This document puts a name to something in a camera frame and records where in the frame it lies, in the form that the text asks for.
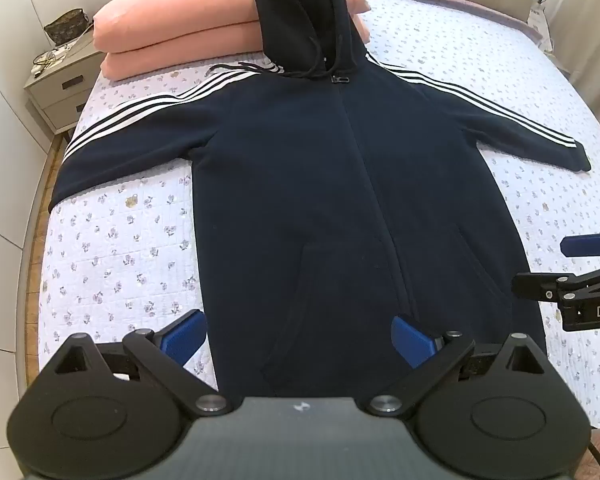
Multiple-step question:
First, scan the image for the navy striped-sleeve hoodie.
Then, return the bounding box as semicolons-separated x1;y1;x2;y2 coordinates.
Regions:
47;0;593;401

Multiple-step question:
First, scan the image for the grey two-drawer nightstand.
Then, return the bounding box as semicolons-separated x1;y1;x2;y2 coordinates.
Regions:
24;30;112;135

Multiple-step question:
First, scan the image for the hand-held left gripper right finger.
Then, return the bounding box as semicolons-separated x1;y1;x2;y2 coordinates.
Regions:
362;314;549;417

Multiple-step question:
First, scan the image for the brown patterned bag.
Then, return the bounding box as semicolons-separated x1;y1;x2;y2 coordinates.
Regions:
44;8;92;46

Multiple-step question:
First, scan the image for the tangled cable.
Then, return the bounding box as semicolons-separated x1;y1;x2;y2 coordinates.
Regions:
31;46;70;79

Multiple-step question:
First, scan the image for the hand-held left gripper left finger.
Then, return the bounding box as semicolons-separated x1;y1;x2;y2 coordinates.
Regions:
42;309;233;417

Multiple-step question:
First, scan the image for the large pink pillow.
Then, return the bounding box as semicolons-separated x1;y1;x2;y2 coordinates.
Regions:
100;12;372;82
92;0;372;54

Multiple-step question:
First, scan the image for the white paper bag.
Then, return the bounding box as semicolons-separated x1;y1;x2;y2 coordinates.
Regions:
526;0;554;53

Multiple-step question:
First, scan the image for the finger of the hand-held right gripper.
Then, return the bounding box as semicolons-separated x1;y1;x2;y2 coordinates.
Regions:
560;229;600;258
511;264;600;306

